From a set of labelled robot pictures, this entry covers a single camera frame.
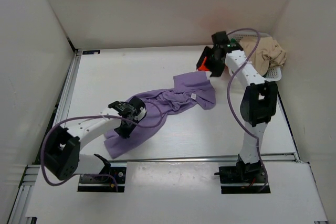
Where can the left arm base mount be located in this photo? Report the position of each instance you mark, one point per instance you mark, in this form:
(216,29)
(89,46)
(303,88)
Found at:
(105,184)

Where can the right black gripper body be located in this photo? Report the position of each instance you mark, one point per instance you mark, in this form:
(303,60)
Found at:
(212,61)

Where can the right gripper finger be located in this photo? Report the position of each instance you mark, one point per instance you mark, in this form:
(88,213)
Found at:
(217,70)
(203,58)

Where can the purple t shirt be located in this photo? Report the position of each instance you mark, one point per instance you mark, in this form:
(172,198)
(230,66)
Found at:
(190,89)

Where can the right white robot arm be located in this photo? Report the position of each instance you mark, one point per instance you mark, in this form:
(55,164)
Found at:
(259,101)

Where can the white plastic basket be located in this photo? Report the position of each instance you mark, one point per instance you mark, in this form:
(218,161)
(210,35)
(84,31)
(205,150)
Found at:
(247,39)

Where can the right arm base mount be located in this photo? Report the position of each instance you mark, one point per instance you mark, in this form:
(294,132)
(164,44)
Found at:
(233,183)

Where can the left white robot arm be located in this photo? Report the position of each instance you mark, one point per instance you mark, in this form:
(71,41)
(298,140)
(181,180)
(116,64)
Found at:
(62,150)

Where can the orange t shirt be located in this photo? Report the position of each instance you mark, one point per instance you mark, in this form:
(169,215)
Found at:
(202,66)

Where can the aluminium frame rail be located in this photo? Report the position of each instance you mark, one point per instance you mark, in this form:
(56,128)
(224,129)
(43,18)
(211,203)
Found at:
(171,177)

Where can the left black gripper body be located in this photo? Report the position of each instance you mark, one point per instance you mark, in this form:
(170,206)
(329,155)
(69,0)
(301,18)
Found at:
(125,127)

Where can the blue label sticker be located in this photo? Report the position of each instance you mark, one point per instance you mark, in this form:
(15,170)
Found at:
(90,52)

